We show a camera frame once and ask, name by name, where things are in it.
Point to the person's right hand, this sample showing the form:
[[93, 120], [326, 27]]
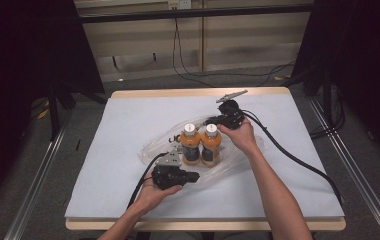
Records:
[[243, 138]]

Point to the wooden table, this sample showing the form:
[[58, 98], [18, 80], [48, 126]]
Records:
[[194, 92]]

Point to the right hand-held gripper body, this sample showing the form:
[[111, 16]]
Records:
[[231, 115]]

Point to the white wall socket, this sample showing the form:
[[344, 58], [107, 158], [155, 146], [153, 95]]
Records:
[[179, 4]]

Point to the clear plastic bag yellow smiley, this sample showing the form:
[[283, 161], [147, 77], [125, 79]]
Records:
[[238, 160]]

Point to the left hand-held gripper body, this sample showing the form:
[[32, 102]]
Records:
[[167, 173]]

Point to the dark curtain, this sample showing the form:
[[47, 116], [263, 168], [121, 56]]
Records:
[[28, 66], [361, 66]]

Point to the white table cover sheet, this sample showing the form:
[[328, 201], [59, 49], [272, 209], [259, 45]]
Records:
[[111, 150]]

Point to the black horizontal rail bar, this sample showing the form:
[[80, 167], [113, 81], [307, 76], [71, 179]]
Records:
[[194, 13]]

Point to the person's left hand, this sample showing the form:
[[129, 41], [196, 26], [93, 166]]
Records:
[[153, 196]]

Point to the metal floor rail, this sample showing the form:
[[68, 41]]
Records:
[[361, 180], [34, 186]]

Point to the orange juice bottle white cap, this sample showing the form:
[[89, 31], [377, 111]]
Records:
[[211, 145], [190, 143]]

